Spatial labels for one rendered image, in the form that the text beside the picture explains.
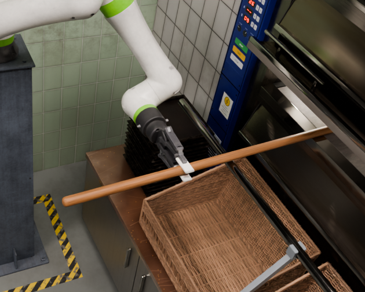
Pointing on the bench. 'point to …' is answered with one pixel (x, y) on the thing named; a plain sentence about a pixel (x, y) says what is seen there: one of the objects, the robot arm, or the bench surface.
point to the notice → (226, 104)
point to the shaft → (191, 165)
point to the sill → (322, 148)
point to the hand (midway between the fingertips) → (183, 168)
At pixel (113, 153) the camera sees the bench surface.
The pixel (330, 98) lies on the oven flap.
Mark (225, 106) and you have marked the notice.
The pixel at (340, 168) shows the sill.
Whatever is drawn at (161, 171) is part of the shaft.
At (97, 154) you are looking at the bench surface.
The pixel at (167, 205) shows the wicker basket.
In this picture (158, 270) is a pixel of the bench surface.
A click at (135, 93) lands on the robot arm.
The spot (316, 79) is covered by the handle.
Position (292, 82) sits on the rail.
